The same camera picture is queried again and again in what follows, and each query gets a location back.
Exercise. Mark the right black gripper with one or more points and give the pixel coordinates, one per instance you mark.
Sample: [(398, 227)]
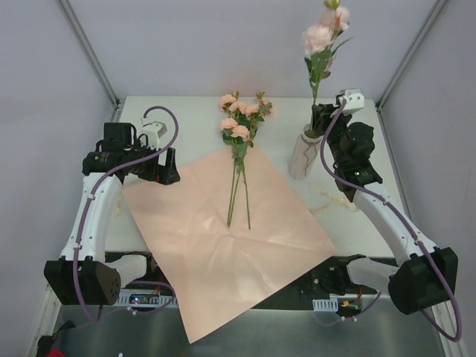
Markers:
[(329, 116)]

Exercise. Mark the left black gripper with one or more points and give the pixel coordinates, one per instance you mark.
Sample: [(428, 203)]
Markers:
[(160, 169)]

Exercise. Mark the pale pink flower stem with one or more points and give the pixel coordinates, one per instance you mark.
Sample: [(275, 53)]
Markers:
[(320, 43)]

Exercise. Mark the peach flower stem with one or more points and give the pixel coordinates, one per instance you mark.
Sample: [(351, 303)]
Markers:
[(255, 116), (238, 131)]

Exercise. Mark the cream ribbon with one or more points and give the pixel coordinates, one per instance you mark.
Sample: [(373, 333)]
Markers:
[(332, 202)]

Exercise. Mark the pink wrapping paper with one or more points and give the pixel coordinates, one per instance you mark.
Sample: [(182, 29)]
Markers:
[(222, 261)]

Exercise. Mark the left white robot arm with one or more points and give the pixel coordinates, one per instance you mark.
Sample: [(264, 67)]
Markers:
[(82, 275)]

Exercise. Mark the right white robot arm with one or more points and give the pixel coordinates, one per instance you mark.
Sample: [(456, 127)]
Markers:
[(424, 275)]

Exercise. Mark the beige ribbed vase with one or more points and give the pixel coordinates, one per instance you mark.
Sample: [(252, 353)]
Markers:
[(305, 151)]

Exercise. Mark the red object at corner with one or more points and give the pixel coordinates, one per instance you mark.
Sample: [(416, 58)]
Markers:
[(55, 353)]

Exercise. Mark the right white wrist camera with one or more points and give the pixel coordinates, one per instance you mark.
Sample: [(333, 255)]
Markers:
[(350, 100)]

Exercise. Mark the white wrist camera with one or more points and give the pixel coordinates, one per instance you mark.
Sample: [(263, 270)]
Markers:
[(151, 132), (350, 100)]

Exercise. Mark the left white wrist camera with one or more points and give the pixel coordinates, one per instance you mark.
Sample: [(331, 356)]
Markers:
[(151, 132)]

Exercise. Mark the right aluminium frame post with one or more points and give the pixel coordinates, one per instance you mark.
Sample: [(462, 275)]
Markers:
[(410, 54)]

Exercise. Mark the aluminium frame post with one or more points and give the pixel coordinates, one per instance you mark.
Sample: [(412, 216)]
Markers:
[(88, 51), (410, 54)]

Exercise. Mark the left aluminium frame post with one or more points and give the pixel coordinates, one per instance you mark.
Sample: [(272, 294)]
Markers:
[(88, 51)]

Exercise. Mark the left white cable duct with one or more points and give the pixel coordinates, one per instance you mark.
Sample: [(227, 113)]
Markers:
[(145, 301)]

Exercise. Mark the white cable duct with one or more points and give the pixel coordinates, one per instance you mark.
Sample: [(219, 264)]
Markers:
[(336, 304), (145, 301)]

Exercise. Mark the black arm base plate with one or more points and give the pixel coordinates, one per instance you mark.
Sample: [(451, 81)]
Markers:
[(327, 280)]

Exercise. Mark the right white cable duct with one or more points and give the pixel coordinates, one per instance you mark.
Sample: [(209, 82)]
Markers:
[(336, 304)]

